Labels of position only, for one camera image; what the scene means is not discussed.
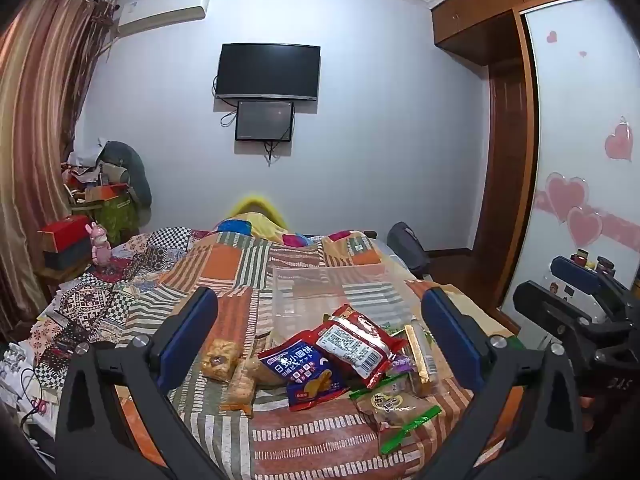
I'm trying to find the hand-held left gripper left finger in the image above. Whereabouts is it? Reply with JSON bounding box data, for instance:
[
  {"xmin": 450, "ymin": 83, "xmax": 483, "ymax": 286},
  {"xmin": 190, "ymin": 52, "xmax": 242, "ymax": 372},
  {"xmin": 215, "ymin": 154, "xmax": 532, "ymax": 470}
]
[{"xmin": 54, "ymin": 287, "xmax": 236, "ymax": 480}]

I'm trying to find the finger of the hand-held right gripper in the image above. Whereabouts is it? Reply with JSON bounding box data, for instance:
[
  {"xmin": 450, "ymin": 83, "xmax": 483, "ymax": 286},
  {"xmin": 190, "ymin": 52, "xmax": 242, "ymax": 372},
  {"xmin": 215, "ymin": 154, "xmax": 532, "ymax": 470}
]
[
  {"xmin": 551, "ymin": 255, "xmax": 631, "ymax": 306},
  {"xmin": 512, "ymin": 280, "xmax": 593, "ymax": 333}
]

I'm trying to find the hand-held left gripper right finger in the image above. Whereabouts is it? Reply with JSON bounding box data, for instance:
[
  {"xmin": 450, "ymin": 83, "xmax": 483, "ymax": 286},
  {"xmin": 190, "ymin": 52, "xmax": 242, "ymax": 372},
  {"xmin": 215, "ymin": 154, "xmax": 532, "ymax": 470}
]
[{"xmin": 420, "ymin": 287, "xmax": 588, "ymax": 480}]

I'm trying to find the gold snack bar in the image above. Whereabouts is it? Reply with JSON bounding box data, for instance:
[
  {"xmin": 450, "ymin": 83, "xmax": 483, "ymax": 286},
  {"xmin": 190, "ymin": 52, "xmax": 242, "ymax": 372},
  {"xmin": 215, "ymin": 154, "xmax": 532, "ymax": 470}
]
[{"xmin": 404, "ymin": 322, "xmax": 441, "ymax": 398}]

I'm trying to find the purple label cream roll packet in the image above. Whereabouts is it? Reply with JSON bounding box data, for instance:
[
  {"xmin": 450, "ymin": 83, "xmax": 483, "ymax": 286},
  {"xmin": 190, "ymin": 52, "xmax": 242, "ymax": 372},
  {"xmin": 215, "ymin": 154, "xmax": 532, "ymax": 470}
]
[{"xmin": 387, "ymin": 352, "xmax": 413, "ymax": 376}]

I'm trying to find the green edged cake packet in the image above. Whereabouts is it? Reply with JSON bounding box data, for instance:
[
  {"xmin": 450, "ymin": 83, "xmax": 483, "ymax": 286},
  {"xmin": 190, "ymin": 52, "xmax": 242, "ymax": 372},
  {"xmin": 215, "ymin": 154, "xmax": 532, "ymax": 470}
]
[{"xmin": 350, "ymin": 377, "xmax": 443, "ymax": 456}]

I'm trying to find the clear plastic container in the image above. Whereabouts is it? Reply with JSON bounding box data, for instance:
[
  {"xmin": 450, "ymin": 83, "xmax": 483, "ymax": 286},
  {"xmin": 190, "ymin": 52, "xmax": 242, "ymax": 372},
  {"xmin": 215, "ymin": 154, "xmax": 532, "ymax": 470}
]
[{"xmin": 272, "ymin": 265, "xmax": 426, "ymax": 331}]

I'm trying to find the blue snack packet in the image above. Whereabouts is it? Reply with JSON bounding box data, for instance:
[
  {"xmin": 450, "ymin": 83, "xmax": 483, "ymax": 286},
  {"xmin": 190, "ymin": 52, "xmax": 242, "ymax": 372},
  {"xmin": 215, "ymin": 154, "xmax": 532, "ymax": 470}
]
[{"xmin": 259, "ymin": 330, "xmax": 351, "ymax": 412}]

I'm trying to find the brown bread packet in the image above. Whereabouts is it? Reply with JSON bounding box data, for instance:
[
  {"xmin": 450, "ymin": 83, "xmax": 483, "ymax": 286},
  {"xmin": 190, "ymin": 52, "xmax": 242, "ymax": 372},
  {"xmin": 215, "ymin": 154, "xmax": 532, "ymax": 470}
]
[
  {"xmin": 201, "ymin": 338, "xmax": 236, "ymax": 382},
  {"xmin": 221, "ymin": 360, "xmax": 258, "ymax": 417}
]

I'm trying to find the large pink heart sticker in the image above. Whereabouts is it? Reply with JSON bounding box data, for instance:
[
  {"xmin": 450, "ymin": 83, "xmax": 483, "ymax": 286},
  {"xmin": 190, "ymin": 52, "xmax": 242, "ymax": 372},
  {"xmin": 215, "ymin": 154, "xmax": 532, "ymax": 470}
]
[
  {"xmin": 545, "ymin": 172, "xmax": 588, "ymax": 221},
  {"xmin": 605, "ymin": 117, "xmax": 635, "ymax": 162},
  {"xmin": 567, "ymin": 206, "xmax": 603, "ymax": 248}
]

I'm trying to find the pale yellow snack packet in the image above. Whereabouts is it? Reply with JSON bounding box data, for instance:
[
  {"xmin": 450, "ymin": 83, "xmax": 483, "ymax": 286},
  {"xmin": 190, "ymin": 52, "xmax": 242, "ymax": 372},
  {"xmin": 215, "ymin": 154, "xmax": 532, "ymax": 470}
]
[{"xmin": 245, "ymin": 355, "xmax": 288, "ymax": 388}]

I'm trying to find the grey backpack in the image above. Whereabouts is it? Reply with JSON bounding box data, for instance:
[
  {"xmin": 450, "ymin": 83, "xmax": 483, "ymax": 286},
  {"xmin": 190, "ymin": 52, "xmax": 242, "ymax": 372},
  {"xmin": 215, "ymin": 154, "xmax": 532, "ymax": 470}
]
[{"xmin": 387, "ymin": 221, "xmax": 431, "ymax": 273}]

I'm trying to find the checkered patchwork sheet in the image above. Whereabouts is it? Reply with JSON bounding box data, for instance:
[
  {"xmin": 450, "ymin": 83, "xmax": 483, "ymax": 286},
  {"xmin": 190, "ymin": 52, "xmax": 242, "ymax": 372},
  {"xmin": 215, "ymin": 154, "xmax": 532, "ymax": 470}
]
[{"xmin": 27, "ymin": 227, "xmax": 211, "ymax": 391}]

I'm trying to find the red sausage packet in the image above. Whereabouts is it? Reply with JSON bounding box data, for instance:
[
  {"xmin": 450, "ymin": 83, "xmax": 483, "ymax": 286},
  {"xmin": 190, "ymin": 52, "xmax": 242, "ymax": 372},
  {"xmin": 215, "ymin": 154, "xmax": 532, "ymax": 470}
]
[{"xmin": 312, "ymin": 304, "xmax": 408, "ymax": 390}]

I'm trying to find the pink toy rabbit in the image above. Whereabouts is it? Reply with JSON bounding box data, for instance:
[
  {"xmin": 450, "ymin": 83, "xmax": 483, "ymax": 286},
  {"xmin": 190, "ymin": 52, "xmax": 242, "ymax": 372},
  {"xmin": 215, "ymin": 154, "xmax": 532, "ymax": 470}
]
[{"xmin": 89, "ymin": 221, "xmax": 110, "ymax": 266}]

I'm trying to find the yellow printed blanket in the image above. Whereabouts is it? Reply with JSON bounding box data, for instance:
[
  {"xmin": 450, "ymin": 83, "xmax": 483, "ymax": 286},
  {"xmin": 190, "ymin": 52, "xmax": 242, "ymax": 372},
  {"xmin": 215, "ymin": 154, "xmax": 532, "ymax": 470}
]
[{"xmin": 215, "ymin": 212, "xmax": 351, "ymax": 250}]

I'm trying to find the wooden wardrobe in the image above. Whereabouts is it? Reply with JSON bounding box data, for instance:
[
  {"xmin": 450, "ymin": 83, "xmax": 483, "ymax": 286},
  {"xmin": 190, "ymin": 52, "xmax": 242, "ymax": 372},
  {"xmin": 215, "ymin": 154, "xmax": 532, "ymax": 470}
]
[{"xmin": 431, "ymin": 0, "xmax": 640, "ymax": 311}]

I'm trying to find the green patterned box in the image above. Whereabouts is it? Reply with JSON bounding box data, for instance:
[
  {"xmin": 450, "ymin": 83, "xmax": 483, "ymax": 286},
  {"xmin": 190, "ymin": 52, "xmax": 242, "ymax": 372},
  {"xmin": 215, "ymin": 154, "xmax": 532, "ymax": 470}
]
[{"xmin": 72, "ymin": 195, "xmax": 138, "ymax": 246}]

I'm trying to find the wooden nightstand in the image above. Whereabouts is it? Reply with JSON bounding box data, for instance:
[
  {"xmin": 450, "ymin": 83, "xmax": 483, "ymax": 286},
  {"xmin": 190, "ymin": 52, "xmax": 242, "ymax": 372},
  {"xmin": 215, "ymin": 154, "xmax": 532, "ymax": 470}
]
[{"xmin": 37, "ymin": 260, "xmax": 98, "ymax": 296}]

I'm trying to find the white sliding wardrobe door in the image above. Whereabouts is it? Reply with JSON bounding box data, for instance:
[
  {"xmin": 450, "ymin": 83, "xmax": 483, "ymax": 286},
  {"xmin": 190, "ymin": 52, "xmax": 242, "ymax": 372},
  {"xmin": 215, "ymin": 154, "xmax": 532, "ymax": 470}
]
[{"xmin": 500, "ymin": 0, "xmax": 640, "ymax": 351}]

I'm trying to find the dark flat box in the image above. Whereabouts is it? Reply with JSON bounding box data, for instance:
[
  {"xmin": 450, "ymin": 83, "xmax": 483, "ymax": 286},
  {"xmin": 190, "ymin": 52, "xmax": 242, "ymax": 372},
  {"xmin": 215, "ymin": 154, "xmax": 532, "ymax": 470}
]
[{"xmin": 44, "ymin": 247, "xmax": 96, "ymax": 271}]

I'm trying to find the orange striped patchwork blanket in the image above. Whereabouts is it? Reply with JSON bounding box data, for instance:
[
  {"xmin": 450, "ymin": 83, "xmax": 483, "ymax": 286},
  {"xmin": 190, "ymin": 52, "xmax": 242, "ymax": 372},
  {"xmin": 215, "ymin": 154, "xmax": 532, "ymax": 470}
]
[{"xmin": 115, "ymin": 230, "xmax": 521, "ymax": 480}]

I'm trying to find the red gift box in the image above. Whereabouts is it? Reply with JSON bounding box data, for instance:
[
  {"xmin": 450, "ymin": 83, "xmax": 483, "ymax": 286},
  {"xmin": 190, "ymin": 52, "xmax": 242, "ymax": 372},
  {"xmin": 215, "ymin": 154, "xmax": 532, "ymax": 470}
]
[{"xmin": 39, "ymin": 215, "xmax": 96, "ymax": 252}]

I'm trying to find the grey neck pillow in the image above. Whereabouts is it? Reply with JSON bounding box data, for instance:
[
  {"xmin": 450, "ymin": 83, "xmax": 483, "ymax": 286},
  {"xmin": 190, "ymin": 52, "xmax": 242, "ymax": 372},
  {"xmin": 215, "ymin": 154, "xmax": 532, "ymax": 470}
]
[{"xmin": 97, "ymin": 141, "xmax": 152, "ymax": 208}]

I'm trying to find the white printed cloth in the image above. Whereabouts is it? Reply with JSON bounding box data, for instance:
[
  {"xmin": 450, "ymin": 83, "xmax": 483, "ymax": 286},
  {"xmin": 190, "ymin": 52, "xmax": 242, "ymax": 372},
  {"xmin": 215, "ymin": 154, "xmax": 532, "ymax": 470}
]
[{"xmin": 0, "ymin": 342, "xmax": 56, "ymax": 411}]

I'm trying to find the pile of papers and boxes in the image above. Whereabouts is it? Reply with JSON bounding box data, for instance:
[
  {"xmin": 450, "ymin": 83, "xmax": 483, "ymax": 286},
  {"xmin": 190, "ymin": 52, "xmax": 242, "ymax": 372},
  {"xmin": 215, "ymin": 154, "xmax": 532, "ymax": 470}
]
[{"xmin": 61, "ymin": 147, "xmax": 131, "ymax": 206}]

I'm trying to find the striped brown curtain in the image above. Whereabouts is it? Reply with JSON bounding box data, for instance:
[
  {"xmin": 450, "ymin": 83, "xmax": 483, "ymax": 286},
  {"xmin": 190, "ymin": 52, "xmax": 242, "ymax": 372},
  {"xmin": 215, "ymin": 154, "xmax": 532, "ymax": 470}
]
[{"xmin": 0, "ymin": 0, "xmax": 118, "ymax": 341}]

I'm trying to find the white air conditioner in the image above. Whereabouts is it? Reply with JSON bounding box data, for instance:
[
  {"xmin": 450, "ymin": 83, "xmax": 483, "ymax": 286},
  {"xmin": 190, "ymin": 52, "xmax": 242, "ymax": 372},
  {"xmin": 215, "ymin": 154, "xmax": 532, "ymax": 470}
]
[{"xmin": 117, "ymin": 0, "xmax": 212, "ymax": 37}]

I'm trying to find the small black wall monitor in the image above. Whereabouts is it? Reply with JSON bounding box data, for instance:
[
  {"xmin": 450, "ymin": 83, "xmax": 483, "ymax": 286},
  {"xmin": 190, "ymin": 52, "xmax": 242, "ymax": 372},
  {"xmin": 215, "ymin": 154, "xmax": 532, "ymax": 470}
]
[{"xmin": 235, "ymin": 100, "xmax": 294, "ymax": 142}]

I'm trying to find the black wall television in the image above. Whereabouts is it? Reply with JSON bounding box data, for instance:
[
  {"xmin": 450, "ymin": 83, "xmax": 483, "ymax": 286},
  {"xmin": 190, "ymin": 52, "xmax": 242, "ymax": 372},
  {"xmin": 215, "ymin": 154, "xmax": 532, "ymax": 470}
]
[{"xmin": 215, "ymin": 43, "xmax": 321, "ymax": 100}]

